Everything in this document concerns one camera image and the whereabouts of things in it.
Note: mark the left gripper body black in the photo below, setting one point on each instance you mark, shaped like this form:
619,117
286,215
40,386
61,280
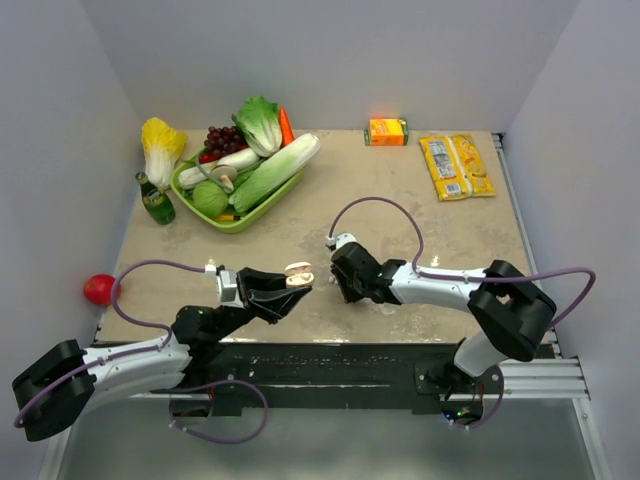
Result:
247,307

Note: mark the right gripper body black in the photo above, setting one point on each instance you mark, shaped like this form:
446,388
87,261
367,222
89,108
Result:
362,287

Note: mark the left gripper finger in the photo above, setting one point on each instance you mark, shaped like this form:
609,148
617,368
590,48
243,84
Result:
280,303
252,279

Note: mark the beige earbud charging case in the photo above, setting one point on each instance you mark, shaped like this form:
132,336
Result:
299,274

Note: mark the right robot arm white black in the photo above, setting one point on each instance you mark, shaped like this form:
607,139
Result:
513,314

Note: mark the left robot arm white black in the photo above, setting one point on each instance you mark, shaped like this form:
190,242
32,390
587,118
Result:
69,380

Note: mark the green plastic basket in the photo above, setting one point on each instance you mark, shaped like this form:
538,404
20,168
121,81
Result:
242,221

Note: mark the round green cabbage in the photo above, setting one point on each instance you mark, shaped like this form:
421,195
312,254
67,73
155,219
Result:
210,199

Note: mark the beige mushroom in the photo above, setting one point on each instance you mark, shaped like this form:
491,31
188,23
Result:
224,176

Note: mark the long green napa cabbage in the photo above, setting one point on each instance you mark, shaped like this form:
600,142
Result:
274,172

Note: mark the green glass bottle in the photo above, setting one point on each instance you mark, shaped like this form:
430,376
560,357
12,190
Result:
156,203

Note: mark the white radish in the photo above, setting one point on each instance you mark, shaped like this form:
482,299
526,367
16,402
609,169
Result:
242,160

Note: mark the red chili pepper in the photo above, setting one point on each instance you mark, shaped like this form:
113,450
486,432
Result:
205,158

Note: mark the purple grapes bunch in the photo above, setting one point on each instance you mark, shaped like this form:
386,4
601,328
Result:
224,141

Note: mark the yellow snack packet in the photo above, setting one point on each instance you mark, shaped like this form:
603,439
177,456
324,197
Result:
456,167

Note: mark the orange juice box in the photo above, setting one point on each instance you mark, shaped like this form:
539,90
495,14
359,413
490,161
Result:
386,132

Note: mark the orange carrot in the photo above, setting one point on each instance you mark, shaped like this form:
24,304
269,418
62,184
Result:
286,129

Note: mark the red tomato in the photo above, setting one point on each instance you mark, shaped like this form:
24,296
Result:
97,289

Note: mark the yellow napa cabbage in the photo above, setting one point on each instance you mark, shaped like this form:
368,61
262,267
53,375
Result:
162,146

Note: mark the green lettuce head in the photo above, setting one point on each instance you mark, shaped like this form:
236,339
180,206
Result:
258,120

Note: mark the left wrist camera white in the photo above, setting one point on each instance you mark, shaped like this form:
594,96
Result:
225,283

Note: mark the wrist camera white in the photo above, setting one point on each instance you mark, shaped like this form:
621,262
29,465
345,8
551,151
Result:
225,283
336,242

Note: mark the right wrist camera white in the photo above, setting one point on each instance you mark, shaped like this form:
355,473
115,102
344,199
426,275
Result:
336,242

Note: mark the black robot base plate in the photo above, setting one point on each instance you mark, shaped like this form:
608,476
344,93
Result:
351,376

